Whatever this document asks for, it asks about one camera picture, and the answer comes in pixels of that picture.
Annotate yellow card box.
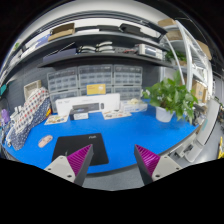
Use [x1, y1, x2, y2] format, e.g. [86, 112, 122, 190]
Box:
[86, 84, 106, 95]

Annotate white keyboard box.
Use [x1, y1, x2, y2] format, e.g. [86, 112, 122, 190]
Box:
[56, 93, 120, 115]

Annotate cardboard box on shelf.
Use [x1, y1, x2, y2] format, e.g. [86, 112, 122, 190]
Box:
[48, 23, 75, 41]

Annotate middle grey drawer cabinet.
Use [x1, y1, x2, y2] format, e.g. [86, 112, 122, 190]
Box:
[78, 64, 113, 96]

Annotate green potted plant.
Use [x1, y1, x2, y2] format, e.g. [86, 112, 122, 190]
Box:
[142, 71, 198, 123]

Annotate white plant pot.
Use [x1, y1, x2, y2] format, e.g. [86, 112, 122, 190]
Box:
[156, 107, 173, 123]

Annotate small black white box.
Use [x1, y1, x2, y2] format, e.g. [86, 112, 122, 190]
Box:
[69, 112, 89, 120]

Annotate white framed basket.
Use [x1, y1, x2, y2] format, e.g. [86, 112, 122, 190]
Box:
[24, 80, 42, 99]

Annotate clear plastic box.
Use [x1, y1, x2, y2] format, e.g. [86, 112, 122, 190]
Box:
[120, 100, 148, 113]

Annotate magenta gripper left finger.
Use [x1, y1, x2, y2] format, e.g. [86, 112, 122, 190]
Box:
[45, 145, 93, 186]

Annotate black mouse pad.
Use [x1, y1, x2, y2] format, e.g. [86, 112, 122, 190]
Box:
[52, 133, 109, 166]

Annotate blue table mat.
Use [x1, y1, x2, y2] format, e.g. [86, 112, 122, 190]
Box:
[3, 105, 196, 174]

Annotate right grey drawer cabinet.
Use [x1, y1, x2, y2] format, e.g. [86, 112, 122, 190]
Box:
[114, 64, 143, 100]

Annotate left grey drawer cabinet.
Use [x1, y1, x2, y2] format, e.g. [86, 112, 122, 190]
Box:
[47, 67, 78, 103]

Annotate patterned fabric bag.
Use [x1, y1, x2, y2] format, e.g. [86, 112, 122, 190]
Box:
[10, 87, 51, 150]

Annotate grey drawer cabinet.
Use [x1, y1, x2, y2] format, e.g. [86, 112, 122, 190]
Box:
[114, 64, 143, 100]
[47, 67, 78, 103]
[78, 64, 113, 96]

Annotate left illustrated card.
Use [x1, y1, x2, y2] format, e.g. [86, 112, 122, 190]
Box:
[45, 115, 68, 125]

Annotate right illustrated card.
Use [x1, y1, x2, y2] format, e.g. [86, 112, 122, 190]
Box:
[102, 111, 130, 120]

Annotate illustrated card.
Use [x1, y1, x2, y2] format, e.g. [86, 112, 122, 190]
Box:
[45, 115, 68, 125]
[102, 111, 130, 120]

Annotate white device on shelf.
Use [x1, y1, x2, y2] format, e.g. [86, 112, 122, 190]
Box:
[138, 44, 163, 60]

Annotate brown cardboard box right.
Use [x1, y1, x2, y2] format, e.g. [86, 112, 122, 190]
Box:
[192, 81, 207, 103]

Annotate grey wall shelf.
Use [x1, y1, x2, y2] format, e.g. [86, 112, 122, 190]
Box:
[20, 23, 167, 65]

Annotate white metal rack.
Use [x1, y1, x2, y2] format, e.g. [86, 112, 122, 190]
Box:
[158, 18, 213, 104]

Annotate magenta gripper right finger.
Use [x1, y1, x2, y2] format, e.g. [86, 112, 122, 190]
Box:
[134, 145, 181, 185]

